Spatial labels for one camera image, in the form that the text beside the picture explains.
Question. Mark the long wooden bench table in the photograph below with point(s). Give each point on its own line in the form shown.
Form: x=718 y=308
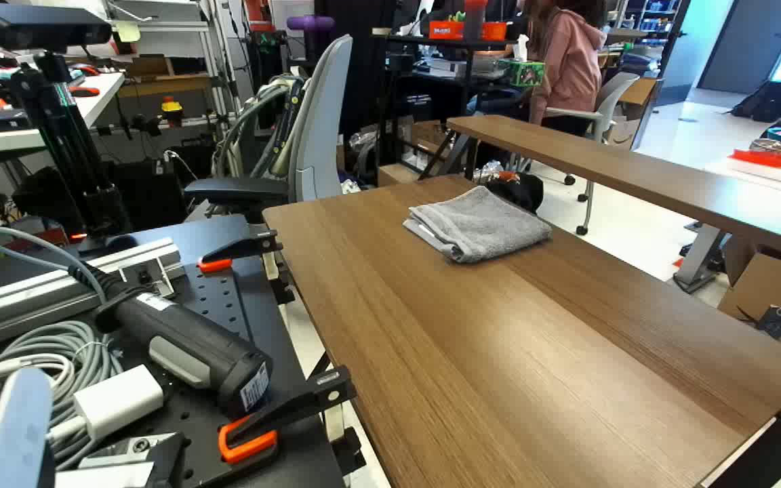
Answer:
x=725 y=201

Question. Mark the person in pink hoodie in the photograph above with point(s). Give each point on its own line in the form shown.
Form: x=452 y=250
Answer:
x=565 y=40

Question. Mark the orange-handled black clamp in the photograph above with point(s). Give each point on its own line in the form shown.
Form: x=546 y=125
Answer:
x=258 y=433
x=245 y=249

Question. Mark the light blue grey panel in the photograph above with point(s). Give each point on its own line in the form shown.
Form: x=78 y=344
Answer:
x=24 y=411

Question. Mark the rear orange-handled black clamp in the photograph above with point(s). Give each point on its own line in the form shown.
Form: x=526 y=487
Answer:
x=245 y=249

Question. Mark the orange storage bin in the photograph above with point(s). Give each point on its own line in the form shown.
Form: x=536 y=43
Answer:
x=442 y=31

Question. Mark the black perforated breadboard plate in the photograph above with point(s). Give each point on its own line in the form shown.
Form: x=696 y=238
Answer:
x=241 y=306

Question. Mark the grey towel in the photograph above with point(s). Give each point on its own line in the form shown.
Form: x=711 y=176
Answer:
x=474 y=227

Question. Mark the black camera on stand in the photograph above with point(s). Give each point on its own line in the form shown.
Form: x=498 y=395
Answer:
x=50 y=28

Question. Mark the white power adapter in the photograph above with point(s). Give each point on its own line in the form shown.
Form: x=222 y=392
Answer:
x=116 y=403

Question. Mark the grey office chair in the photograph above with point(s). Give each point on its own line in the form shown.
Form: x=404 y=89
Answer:
x=279 y=148

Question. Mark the black handheld scanner device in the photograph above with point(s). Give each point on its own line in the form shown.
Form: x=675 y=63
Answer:
x=192 y=349

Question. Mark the black tripod stand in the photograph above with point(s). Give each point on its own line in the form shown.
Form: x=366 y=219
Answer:
x=44 y=96

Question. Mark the aluminium extrusion rail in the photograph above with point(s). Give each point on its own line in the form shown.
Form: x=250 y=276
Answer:
x=55 y=294

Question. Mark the cardboard box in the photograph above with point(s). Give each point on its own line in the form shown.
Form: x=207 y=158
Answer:
x=772 y=299

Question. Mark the front orange-handled black clamp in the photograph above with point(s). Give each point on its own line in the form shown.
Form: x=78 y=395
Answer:
x=258 y=433

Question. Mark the white office chair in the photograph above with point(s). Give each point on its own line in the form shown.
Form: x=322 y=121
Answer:
x=599 y=123

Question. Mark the white side desk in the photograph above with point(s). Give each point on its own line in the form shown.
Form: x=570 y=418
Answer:
x=16 y=136

